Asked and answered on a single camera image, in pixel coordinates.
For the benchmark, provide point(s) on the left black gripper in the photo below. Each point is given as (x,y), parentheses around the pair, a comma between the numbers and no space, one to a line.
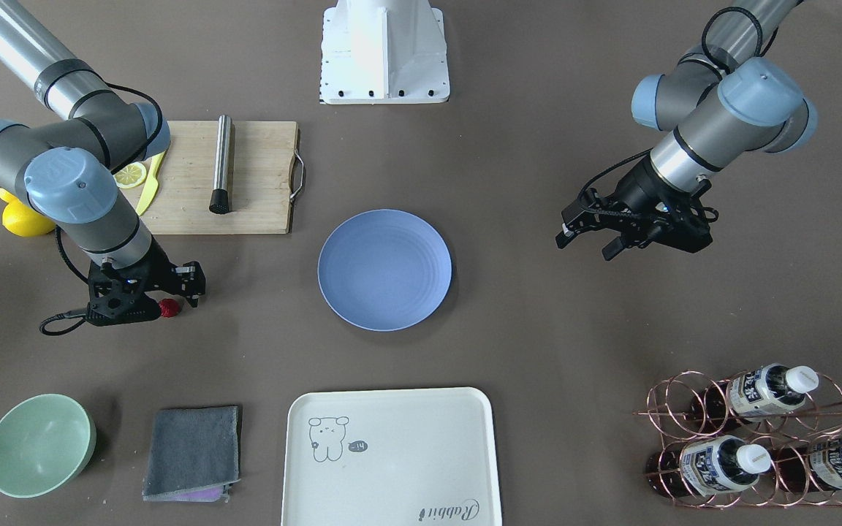
(639,184)

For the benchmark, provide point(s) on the grey folded cloth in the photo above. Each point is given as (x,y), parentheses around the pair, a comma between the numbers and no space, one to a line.
(194,454)

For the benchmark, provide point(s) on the tea bottle front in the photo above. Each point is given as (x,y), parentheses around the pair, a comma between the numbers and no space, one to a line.
(720,465)

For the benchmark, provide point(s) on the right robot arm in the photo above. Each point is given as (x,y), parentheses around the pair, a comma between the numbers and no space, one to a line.
(65,171)

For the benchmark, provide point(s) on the upper lemon half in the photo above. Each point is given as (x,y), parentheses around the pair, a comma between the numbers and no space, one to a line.
(131,176)

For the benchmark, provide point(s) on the steel muddler black tip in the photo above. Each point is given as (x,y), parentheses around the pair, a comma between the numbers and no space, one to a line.
(220,200)

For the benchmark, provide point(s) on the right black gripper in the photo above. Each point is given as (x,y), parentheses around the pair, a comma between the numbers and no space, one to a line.
(157,264)

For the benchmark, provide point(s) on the green bowl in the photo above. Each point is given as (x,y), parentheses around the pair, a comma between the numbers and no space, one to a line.
(45,441)

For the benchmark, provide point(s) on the blue round plate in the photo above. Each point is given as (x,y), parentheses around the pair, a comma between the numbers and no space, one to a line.
(384,270)

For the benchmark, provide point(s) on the red strawberry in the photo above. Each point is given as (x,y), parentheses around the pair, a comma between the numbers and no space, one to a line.
(169,308)

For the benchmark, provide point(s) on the upper whole lemon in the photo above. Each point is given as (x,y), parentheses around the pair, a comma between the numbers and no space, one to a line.
(23,221)

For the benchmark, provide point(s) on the wooden cutting board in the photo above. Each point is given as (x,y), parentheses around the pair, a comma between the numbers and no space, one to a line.
(261,180)

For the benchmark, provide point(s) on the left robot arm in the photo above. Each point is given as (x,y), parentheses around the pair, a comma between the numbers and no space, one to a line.
(723,98)

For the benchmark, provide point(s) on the whole lemon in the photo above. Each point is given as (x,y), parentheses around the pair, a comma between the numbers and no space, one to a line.
(23,221)
(7,197)

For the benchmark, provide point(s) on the cream rabbit tray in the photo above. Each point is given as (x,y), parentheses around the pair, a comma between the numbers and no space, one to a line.
(392,457)

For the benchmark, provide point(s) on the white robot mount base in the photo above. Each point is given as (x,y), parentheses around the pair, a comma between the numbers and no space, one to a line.
(384,52)

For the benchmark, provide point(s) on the copper wire bottle rack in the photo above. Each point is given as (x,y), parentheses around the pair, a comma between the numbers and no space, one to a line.
(676,408)

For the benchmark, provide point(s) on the tea bottle back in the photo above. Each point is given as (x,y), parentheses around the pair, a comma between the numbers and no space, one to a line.
(816,468)
(771,390)

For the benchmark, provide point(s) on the lower whole lemon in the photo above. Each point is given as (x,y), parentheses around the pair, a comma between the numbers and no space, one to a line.
(7,197)

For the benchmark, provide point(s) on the tea bottle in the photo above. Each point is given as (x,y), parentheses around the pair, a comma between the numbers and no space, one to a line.
(816,468)
(720,465)
(771,390)

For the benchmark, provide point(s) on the yellow plastic knife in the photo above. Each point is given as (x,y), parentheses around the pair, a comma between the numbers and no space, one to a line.
(151,184)

